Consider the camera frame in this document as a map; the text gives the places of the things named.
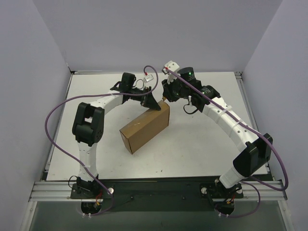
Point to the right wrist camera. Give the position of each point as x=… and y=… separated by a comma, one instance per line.
x=172, y=66

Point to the aluminium table edge rail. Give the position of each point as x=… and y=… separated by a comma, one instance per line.
x=250, y=115

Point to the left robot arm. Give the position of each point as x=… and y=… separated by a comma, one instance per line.
x=88, y=125

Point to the aluminium front frame rail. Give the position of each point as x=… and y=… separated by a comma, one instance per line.
x=60, y=191

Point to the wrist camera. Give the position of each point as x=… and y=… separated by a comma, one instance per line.
x=172, y=66
x=148, y=78

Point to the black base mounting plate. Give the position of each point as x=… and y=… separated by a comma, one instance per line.
x=214, y=192

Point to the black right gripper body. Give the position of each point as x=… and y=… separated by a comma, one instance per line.
x=169, y=91

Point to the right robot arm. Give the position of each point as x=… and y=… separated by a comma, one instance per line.
x=208, y=101

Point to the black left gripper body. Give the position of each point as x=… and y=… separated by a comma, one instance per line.
x=147, y=100

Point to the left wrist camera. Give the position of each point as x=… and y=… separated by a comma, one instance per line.
x=148, y=78

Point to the brown cardboard express box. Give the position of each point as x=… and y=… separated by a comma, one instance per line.
x=142, y=129

